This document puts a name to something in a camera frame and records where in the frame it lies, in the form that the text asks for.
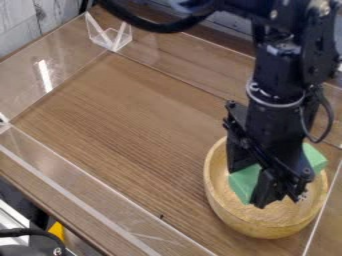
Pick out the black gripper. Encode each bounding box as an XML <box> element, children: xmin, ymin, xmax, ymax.
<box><xmin>223</xmin><ymin>98</ymin><xmax>318</xmax><ymax>209</ymax></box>

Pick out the green rectangular block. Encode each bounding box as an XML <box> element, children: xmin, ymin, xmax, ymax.
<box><xmin>227</xmin><ymin>143</ymin><xmax>327</xmax><ymax>205</ymax></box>

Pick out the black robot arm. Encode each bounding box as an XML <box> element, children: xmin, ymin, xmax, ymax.
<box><xmin>95</xmin><ymin>0</ymin><xmax>340</xmax><ymax>209</ymax></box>

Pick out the brown wooden bowl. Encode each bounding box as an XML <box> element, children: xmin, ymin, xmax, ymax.
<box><xmin>203</xmin><ymin>137</ymin><xmax>328</xmax><ymax>239</ymax></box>

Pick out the yellow black equipment part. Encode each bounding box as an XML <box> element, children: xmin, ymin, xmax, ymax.
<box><xmin>44</xmin><ymin>221</ymin><xmax>79</xmax><ymax>256</ymax></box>

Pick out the clear acrylic corner bracket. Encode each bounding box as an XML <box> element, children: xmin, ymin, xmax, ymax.
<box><xmin>84</xmin><ymin>13</ymin><xmax>132</xmax><ymax>52</ymax></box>

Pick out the black cable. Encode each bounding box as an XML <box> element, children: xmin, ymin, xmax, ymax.
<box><xmin>0</xmin><ymin>227</ymin><xmax>68</xmax><ymax>256</ymax></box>

